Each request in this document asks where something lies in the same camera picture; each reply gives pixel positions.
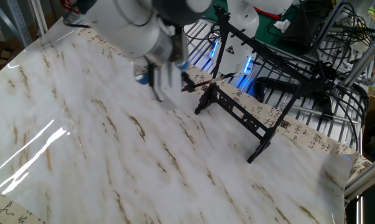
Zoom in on white metal post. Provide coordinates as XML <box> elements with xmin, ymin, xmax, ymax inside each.
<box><xmin>29</xmin><ymin>0</ymin><xmax>49</xmax><ymax>35</ymax></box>

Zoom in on black wooden pen rack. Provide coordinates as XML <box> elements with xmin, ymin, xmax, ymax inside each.
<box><xmin>193</xmin><ymin>3</ymin><xmax>339</xmax><ymax>165</ymax></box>

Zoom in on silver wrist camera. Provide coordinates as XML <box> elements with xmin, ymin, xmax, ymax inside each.
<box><xmin>168</xmin><ymin>32</ymin><xmax>190</xmax><ymax>71</ymax></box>

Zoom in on brown calligraphy brush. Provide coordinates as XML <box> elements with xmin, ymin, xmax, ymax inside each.
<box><xmin>180</xmin><ymin>72</ymin><xmax>237</xmax><ymax>93</ymax></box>

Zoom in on tangled black cables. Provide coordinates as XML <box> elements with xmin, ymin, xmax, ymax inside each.
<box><xmin>299</xmin><ymin>0</ymin><xmax>375</xmax><ymax>150</ymax></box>

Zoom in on black bag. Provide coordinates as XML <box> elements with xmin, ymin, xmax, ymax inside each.
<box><xmin>280</xmin><ymin>6</ymin><xmax>323</xmax><ymax>57</ymax></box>

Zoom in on glossy marble pattern sheet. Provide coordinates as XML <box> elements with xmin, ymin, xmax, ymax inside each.
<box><xmin>0</xmin><ymin>17</ymin><xmax>354</xmax><ymax>224</ymax></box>

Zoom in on cardboard box red print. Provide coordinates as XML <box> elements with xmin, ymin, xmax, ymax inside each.
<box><xmin>60</xmin><ymin>0</ymin><xmax>79</xmax><ymax>15</ymax></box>

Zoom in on black padded strap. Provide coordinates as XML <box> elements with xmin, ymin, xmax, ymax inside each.
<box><xmin>254</xmin><ymin>77</ymin><xmax>335</xmax><ymax>118</ymax></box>

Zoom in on grey steel shelf upright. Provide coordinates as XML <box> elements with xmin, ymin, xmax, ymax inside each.
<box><xmin>0</xmin><ymin>0</ymin><xmax>33</xmax><ymax>48</ymax></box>

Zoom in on red black tool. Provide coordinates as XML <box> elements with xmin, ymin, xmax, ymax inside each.
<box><xmin>254</xmin><ymin>6</ymin><xmax>282</xmax><ymax>21</ymax></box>

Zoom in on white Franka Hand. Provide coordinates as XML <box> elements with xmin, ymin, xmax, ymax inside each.
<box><xmin>132</xmin><ymin>62</ymin><xmax>197</xmax><ymax>111</ymax></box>

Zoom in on crumpled white paper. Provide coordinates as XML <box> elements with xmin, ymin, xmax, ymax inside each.
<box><xmin>273</xmin><ymin>19</ymin><xmax>292</xmax><ymax>34</ymax></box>

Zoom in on aluminium frame post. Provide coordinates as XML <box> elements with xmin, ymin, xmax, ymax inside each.
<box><xmin>344</xmin><ymin>160</ymin><xmax>375</xmax><ymax>202</ymax></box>
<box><xmin>342</xmin><ymin>29</ymin><xmax>375</xmax><ymax>88</ymax></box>

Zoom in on green mat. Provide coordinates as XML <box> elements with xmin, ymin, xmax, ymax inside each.
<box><xmin>202</xmin><ymin>0</ymin><xmax>303</xmax><ymax>55</ymax></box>

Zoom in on brown cardboard scraps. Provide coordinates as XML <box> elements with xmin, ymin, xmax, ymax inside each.
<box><xmin>0</xmin><ymin>43</ymin><xmax>16</xmax><ymax>77</ymax></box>

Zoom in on thin metal rod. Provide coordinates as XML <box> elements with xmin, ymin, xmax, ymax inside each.
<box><xmin>285</xmin><ymin>104</ymin><xmax>359</xmax><ymax>124</ymax></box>

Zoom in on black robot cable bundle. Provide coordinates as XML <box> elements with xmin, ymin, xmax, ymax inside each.
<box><xmin>62</xmin><ymin>0</ymin><xmax>225</xmax><ymax>103</ymax></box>

